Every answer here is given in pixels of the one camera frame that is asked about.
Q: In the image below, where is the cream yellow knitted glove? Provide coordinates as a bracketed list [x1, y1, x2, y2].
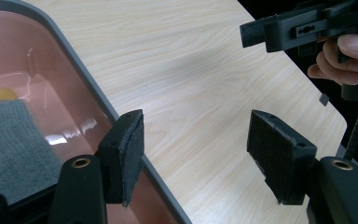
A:
[0, 87, 19, 105]

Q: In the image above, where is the pink basket with grey rim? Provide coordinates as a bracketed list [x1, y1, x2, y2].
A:
[0, 0, 194, 224]

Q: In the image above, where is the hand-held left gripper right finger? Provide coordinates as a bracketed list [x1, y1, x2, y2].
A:
[246, 109, 319, 206]

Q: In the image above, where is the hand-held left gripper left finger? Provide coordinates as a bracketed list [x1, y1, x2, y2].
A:
[97, 108, 145, 208]

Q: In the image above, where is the black tape piece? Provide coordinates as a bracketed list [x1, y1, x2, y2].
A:
[318, 92, 331, 107]

